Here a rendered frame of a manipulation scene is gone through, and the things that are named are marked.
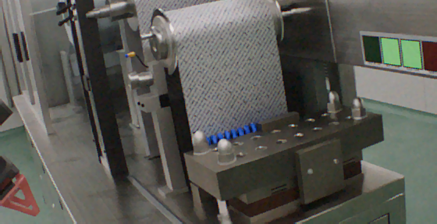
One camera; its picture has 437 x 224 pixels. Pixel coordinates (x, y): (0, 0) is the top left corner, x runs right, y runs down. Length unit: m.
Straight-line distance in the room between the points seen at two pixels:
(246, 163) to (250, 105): 0.24
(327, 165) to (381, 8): 0.33
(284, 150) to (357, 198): 0.19
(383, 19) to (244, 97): 0.37
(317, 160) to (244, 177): 0.15
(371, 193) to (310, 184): 0.14
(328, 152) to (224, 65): 0.29
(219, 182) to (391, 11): 0.46
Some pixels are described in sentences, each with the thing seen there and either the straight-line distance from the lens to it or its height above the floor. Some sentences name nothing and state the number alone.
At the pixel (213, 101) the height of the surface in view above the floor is 1.11.
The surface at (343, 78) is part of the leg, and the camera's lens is 1.58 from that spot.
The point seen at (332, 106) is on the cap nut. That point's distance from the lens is 1.30.
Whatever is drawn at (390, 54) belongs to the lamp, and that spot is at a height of 1.18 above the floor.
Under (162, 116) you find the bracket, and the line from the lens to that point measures 1.29.
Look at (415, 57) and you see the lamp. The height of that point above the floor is 1.18.
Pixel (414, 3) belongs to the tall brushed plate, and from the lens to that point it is 1.04.
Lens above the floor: 1.39
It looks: 14 degrees down
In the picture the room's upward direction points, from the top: 10 degrees counter-clockwise
